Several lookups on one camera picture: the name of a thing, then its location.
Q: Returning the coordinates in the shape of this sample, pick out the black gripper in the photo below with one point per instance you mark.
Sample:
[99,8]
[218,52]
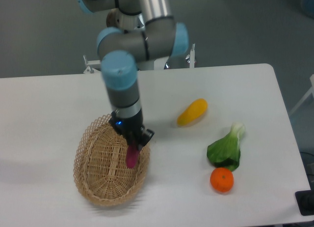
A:
[132,129]

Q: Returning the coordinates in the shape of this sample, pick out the purple sweet potato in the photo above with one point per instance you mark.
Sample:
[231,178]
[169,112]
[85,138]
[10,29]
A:
[132,156]

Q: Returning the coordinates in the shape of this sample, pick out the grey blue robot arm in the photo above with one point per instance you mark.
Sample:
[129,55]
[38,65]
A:
[118,67]

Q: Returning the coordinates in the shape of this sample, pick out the woven wicker basket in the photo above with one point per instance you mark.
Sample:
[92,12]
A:
[100,171]

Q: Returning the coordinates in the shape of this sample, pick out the yellow mango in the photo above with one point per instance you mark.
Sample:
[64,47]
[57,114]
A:
[194,111]

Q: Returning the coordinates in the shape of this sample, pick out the green bok choy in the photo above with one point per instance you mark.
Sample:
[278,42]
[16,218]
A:
[225,152]

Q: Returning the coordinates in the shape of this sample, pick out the orange tangerine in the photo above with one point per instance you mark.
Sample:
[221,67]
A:
[222,180]

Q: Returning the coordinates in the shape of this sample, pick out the black box at table edge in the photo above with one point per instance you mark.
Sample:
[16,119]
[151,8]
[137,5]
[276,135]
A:
[305,201]

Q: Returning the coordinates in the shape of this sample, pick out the white frame at right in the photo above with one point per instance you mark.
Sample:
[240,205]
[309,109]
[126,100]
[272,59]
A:
[305,100]

